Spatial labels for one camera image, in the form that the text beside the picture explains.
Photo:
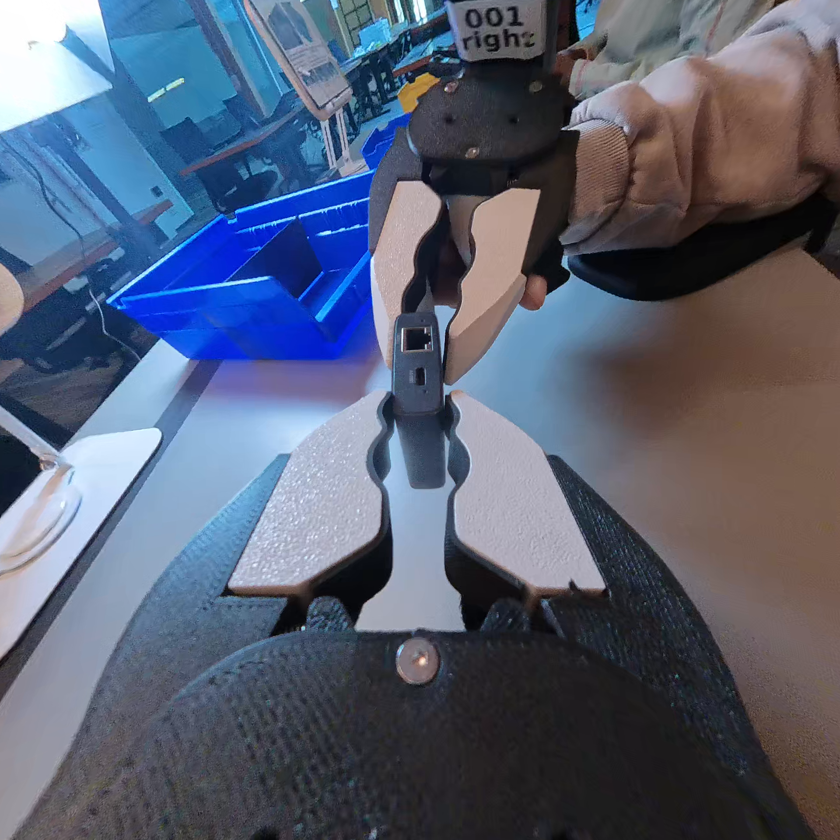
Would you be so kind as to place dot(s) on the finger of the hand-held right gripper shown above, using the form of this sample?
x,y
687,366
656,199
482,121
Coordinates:
x,y
400,249
502,262

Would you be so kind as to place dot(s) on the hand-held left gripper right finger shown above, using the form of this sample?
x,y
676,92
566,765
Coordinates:
x,y
518,512

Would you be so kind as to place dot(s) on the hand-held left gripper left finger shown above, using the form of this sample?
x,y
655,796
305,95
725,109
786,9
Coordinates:
x,y
321,505

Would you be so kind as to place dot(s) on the black ethernet port adapter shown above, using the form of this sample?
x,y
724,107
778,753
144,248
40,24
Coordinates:
x,y
420,439

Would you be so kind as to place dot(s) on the person's right forearm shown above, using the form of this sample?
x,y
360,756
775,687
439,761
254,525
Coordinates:
x,y
709,144

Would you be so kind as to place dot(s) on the person's right hand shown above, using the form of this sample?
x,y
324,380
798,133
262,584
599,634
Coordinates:
x,y
449,262

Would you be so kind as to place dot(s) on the yellow plastic bin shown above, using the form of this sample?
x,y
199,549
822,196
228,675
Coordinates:
x,y
420,92

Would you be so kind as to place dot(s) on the blue plastic bin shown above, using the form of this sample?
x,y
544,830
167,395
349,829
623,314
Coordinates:
x,y
262,315
380,148

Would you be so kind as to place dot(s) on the person's torso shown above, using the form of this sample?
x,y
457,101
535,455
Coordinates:
x,y
656,39

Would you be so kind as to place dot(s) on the wooden table with black legs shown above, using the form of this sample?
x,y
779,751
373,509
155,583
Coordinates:
x,y
79,246
243,141

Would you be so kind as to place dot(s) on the wooden board document stand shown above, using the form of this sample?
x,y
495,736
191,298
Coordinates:
x,y
308,59

